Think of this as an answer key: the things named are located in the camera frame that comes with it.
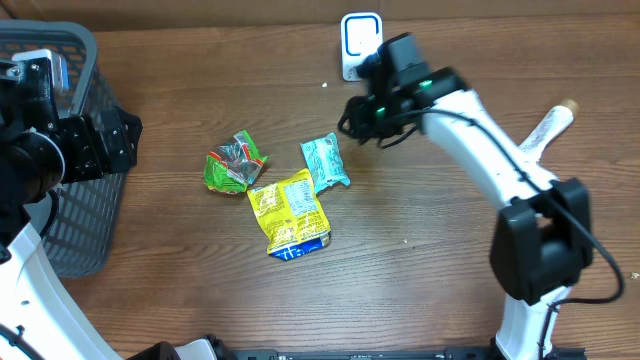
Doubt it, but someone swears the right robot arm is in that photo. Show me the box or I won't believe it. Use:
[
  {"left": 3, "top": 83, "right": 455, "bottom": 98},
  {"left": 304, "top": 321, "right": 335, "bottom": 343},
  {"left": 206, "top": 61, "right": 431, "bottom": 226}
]
[{"left": 338, "top": 33, "right": 593, "bottom": 359}]

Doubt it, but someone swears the white tube gold cap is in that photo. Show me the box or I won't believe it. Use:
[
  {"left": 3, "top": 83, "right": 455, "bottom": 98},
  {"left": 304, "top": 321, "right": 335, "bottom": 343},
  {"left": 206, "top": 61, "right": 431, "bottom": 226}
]
[{"left": 519, "top": 99, "right": 579, "bottom": 163}]

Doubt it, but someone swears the white barcode scanner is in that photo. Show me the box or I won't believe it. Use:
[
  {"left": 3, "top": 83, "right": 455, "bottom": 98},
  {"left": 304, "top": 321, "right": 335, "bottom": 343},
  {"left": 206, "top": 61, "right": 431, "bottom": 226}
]
[{"left": 340, "top": 12, "right": 383, "bottom": 82}]

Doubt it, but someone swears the green snack packet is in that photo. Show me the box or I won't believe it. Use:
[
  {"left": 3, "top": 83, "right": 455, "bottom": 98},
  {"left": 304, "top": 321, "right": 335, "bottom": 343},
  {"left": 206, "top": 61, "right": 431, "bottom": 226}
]
[{"left": 203, "top": 130, "right": 268, "bottom": 195}]

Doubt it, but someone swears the teal tissue packet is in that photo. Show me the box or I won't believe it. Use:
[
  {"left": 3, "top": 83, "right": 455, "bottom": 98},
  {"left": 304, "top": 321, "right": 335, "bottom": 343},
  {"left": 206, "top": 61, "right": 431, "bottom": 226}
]
[{"left": 301, "top": 132, "right": 351, "bottom": 194}]

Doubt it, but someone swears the grey plastic mesh basket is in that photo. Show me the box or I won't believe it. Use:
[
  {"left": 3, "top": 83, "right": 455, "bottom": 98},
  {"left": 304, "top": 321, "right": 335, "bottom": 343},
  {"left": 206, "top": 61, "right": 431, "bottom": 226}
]
[{"left": 1, "top": 20, "right": 126, "bottom": 278}]

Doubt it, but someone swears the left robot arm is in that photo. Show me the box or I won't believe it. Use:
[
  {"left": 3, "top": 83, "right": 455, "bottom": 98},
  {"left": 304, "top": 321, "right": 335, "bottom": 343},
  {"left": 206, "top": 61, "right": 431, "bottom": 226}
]
[{"left": 1, "top": 50, "right": 142, "bottom": 359}]

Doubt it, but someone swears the yellow snack packet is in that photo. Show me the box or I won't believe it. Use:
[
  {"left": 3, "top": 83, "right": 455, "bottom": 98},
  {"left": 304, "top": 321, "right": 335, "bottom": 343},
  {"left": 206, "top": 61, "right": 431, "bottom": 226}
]
[{"left": 248, "top": 169, "right": 331, "bottom": 261}]

